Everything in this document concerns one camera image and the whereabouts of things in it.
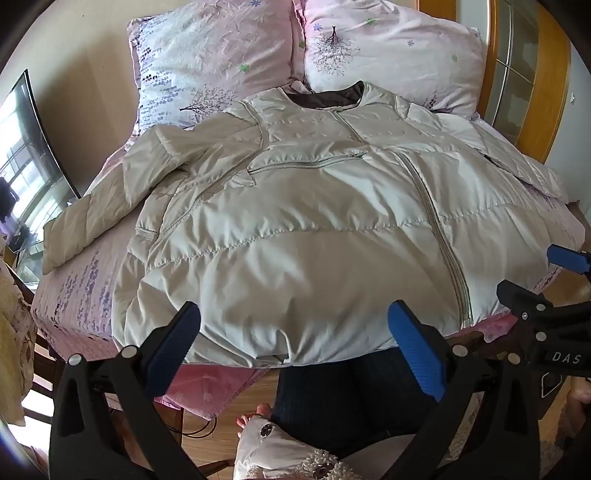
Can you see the pink floral bed sheet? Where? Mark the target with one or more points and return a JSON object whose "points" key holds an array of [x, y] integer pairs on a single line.
{"points": [[78, 295]]}

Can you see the dark wooden chair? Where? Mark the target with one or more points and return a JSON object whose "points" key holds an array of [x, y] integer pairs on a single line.
{"points": [[44, 364]]}

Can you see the flat screen television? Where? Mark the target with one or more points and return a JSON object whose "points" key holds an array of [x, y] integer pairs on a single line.
{"points": [[27, 175]]}

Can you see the person's bare foot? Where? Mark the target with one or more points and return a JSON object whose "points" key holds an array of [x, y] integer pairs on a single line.
{"points": [[254, 417]]}

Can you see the pink floral pillow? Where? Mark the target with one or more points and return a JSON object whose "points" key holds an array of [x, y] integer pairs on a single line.
{"points": [[207, 46], [392, 46]]}

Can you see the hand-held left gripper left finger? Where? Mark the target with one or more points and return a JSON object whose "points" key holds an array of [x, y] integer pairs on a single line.
{"points": [[175, 341]]}

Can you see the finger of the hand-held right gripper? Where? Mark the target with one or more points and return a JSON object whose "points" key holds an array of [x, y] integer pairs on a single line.
{"points": [[569, 261], [519, 295]]}

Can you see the person's white top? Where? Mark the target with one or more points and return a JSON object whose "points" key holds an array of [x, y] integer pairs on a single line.
{"points": [[277, 452]]}

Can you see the yellowish floral cloth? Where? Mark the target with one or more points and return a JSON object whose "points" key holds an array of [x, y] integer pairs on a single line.
{"points": [[14, 332]]}

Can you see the beige puffer jacket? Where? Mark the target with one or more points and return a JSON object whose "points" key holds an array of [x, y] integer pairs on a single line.
{"points": [[300, 230]]}

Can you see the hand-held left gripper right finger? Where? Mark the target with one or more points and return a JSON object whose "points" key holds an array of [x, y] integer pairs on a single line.
{"points": [[415, 350]]}

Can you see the wooden headboard with glass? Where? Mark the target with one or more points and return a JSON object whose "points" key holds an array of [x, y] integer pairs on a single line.
{"points": [[521, 69]]}

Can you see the person's dark trouser leg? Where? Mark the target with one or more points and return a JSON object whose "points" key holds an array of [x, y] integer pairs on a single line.
{"points": [[351, 397]]}

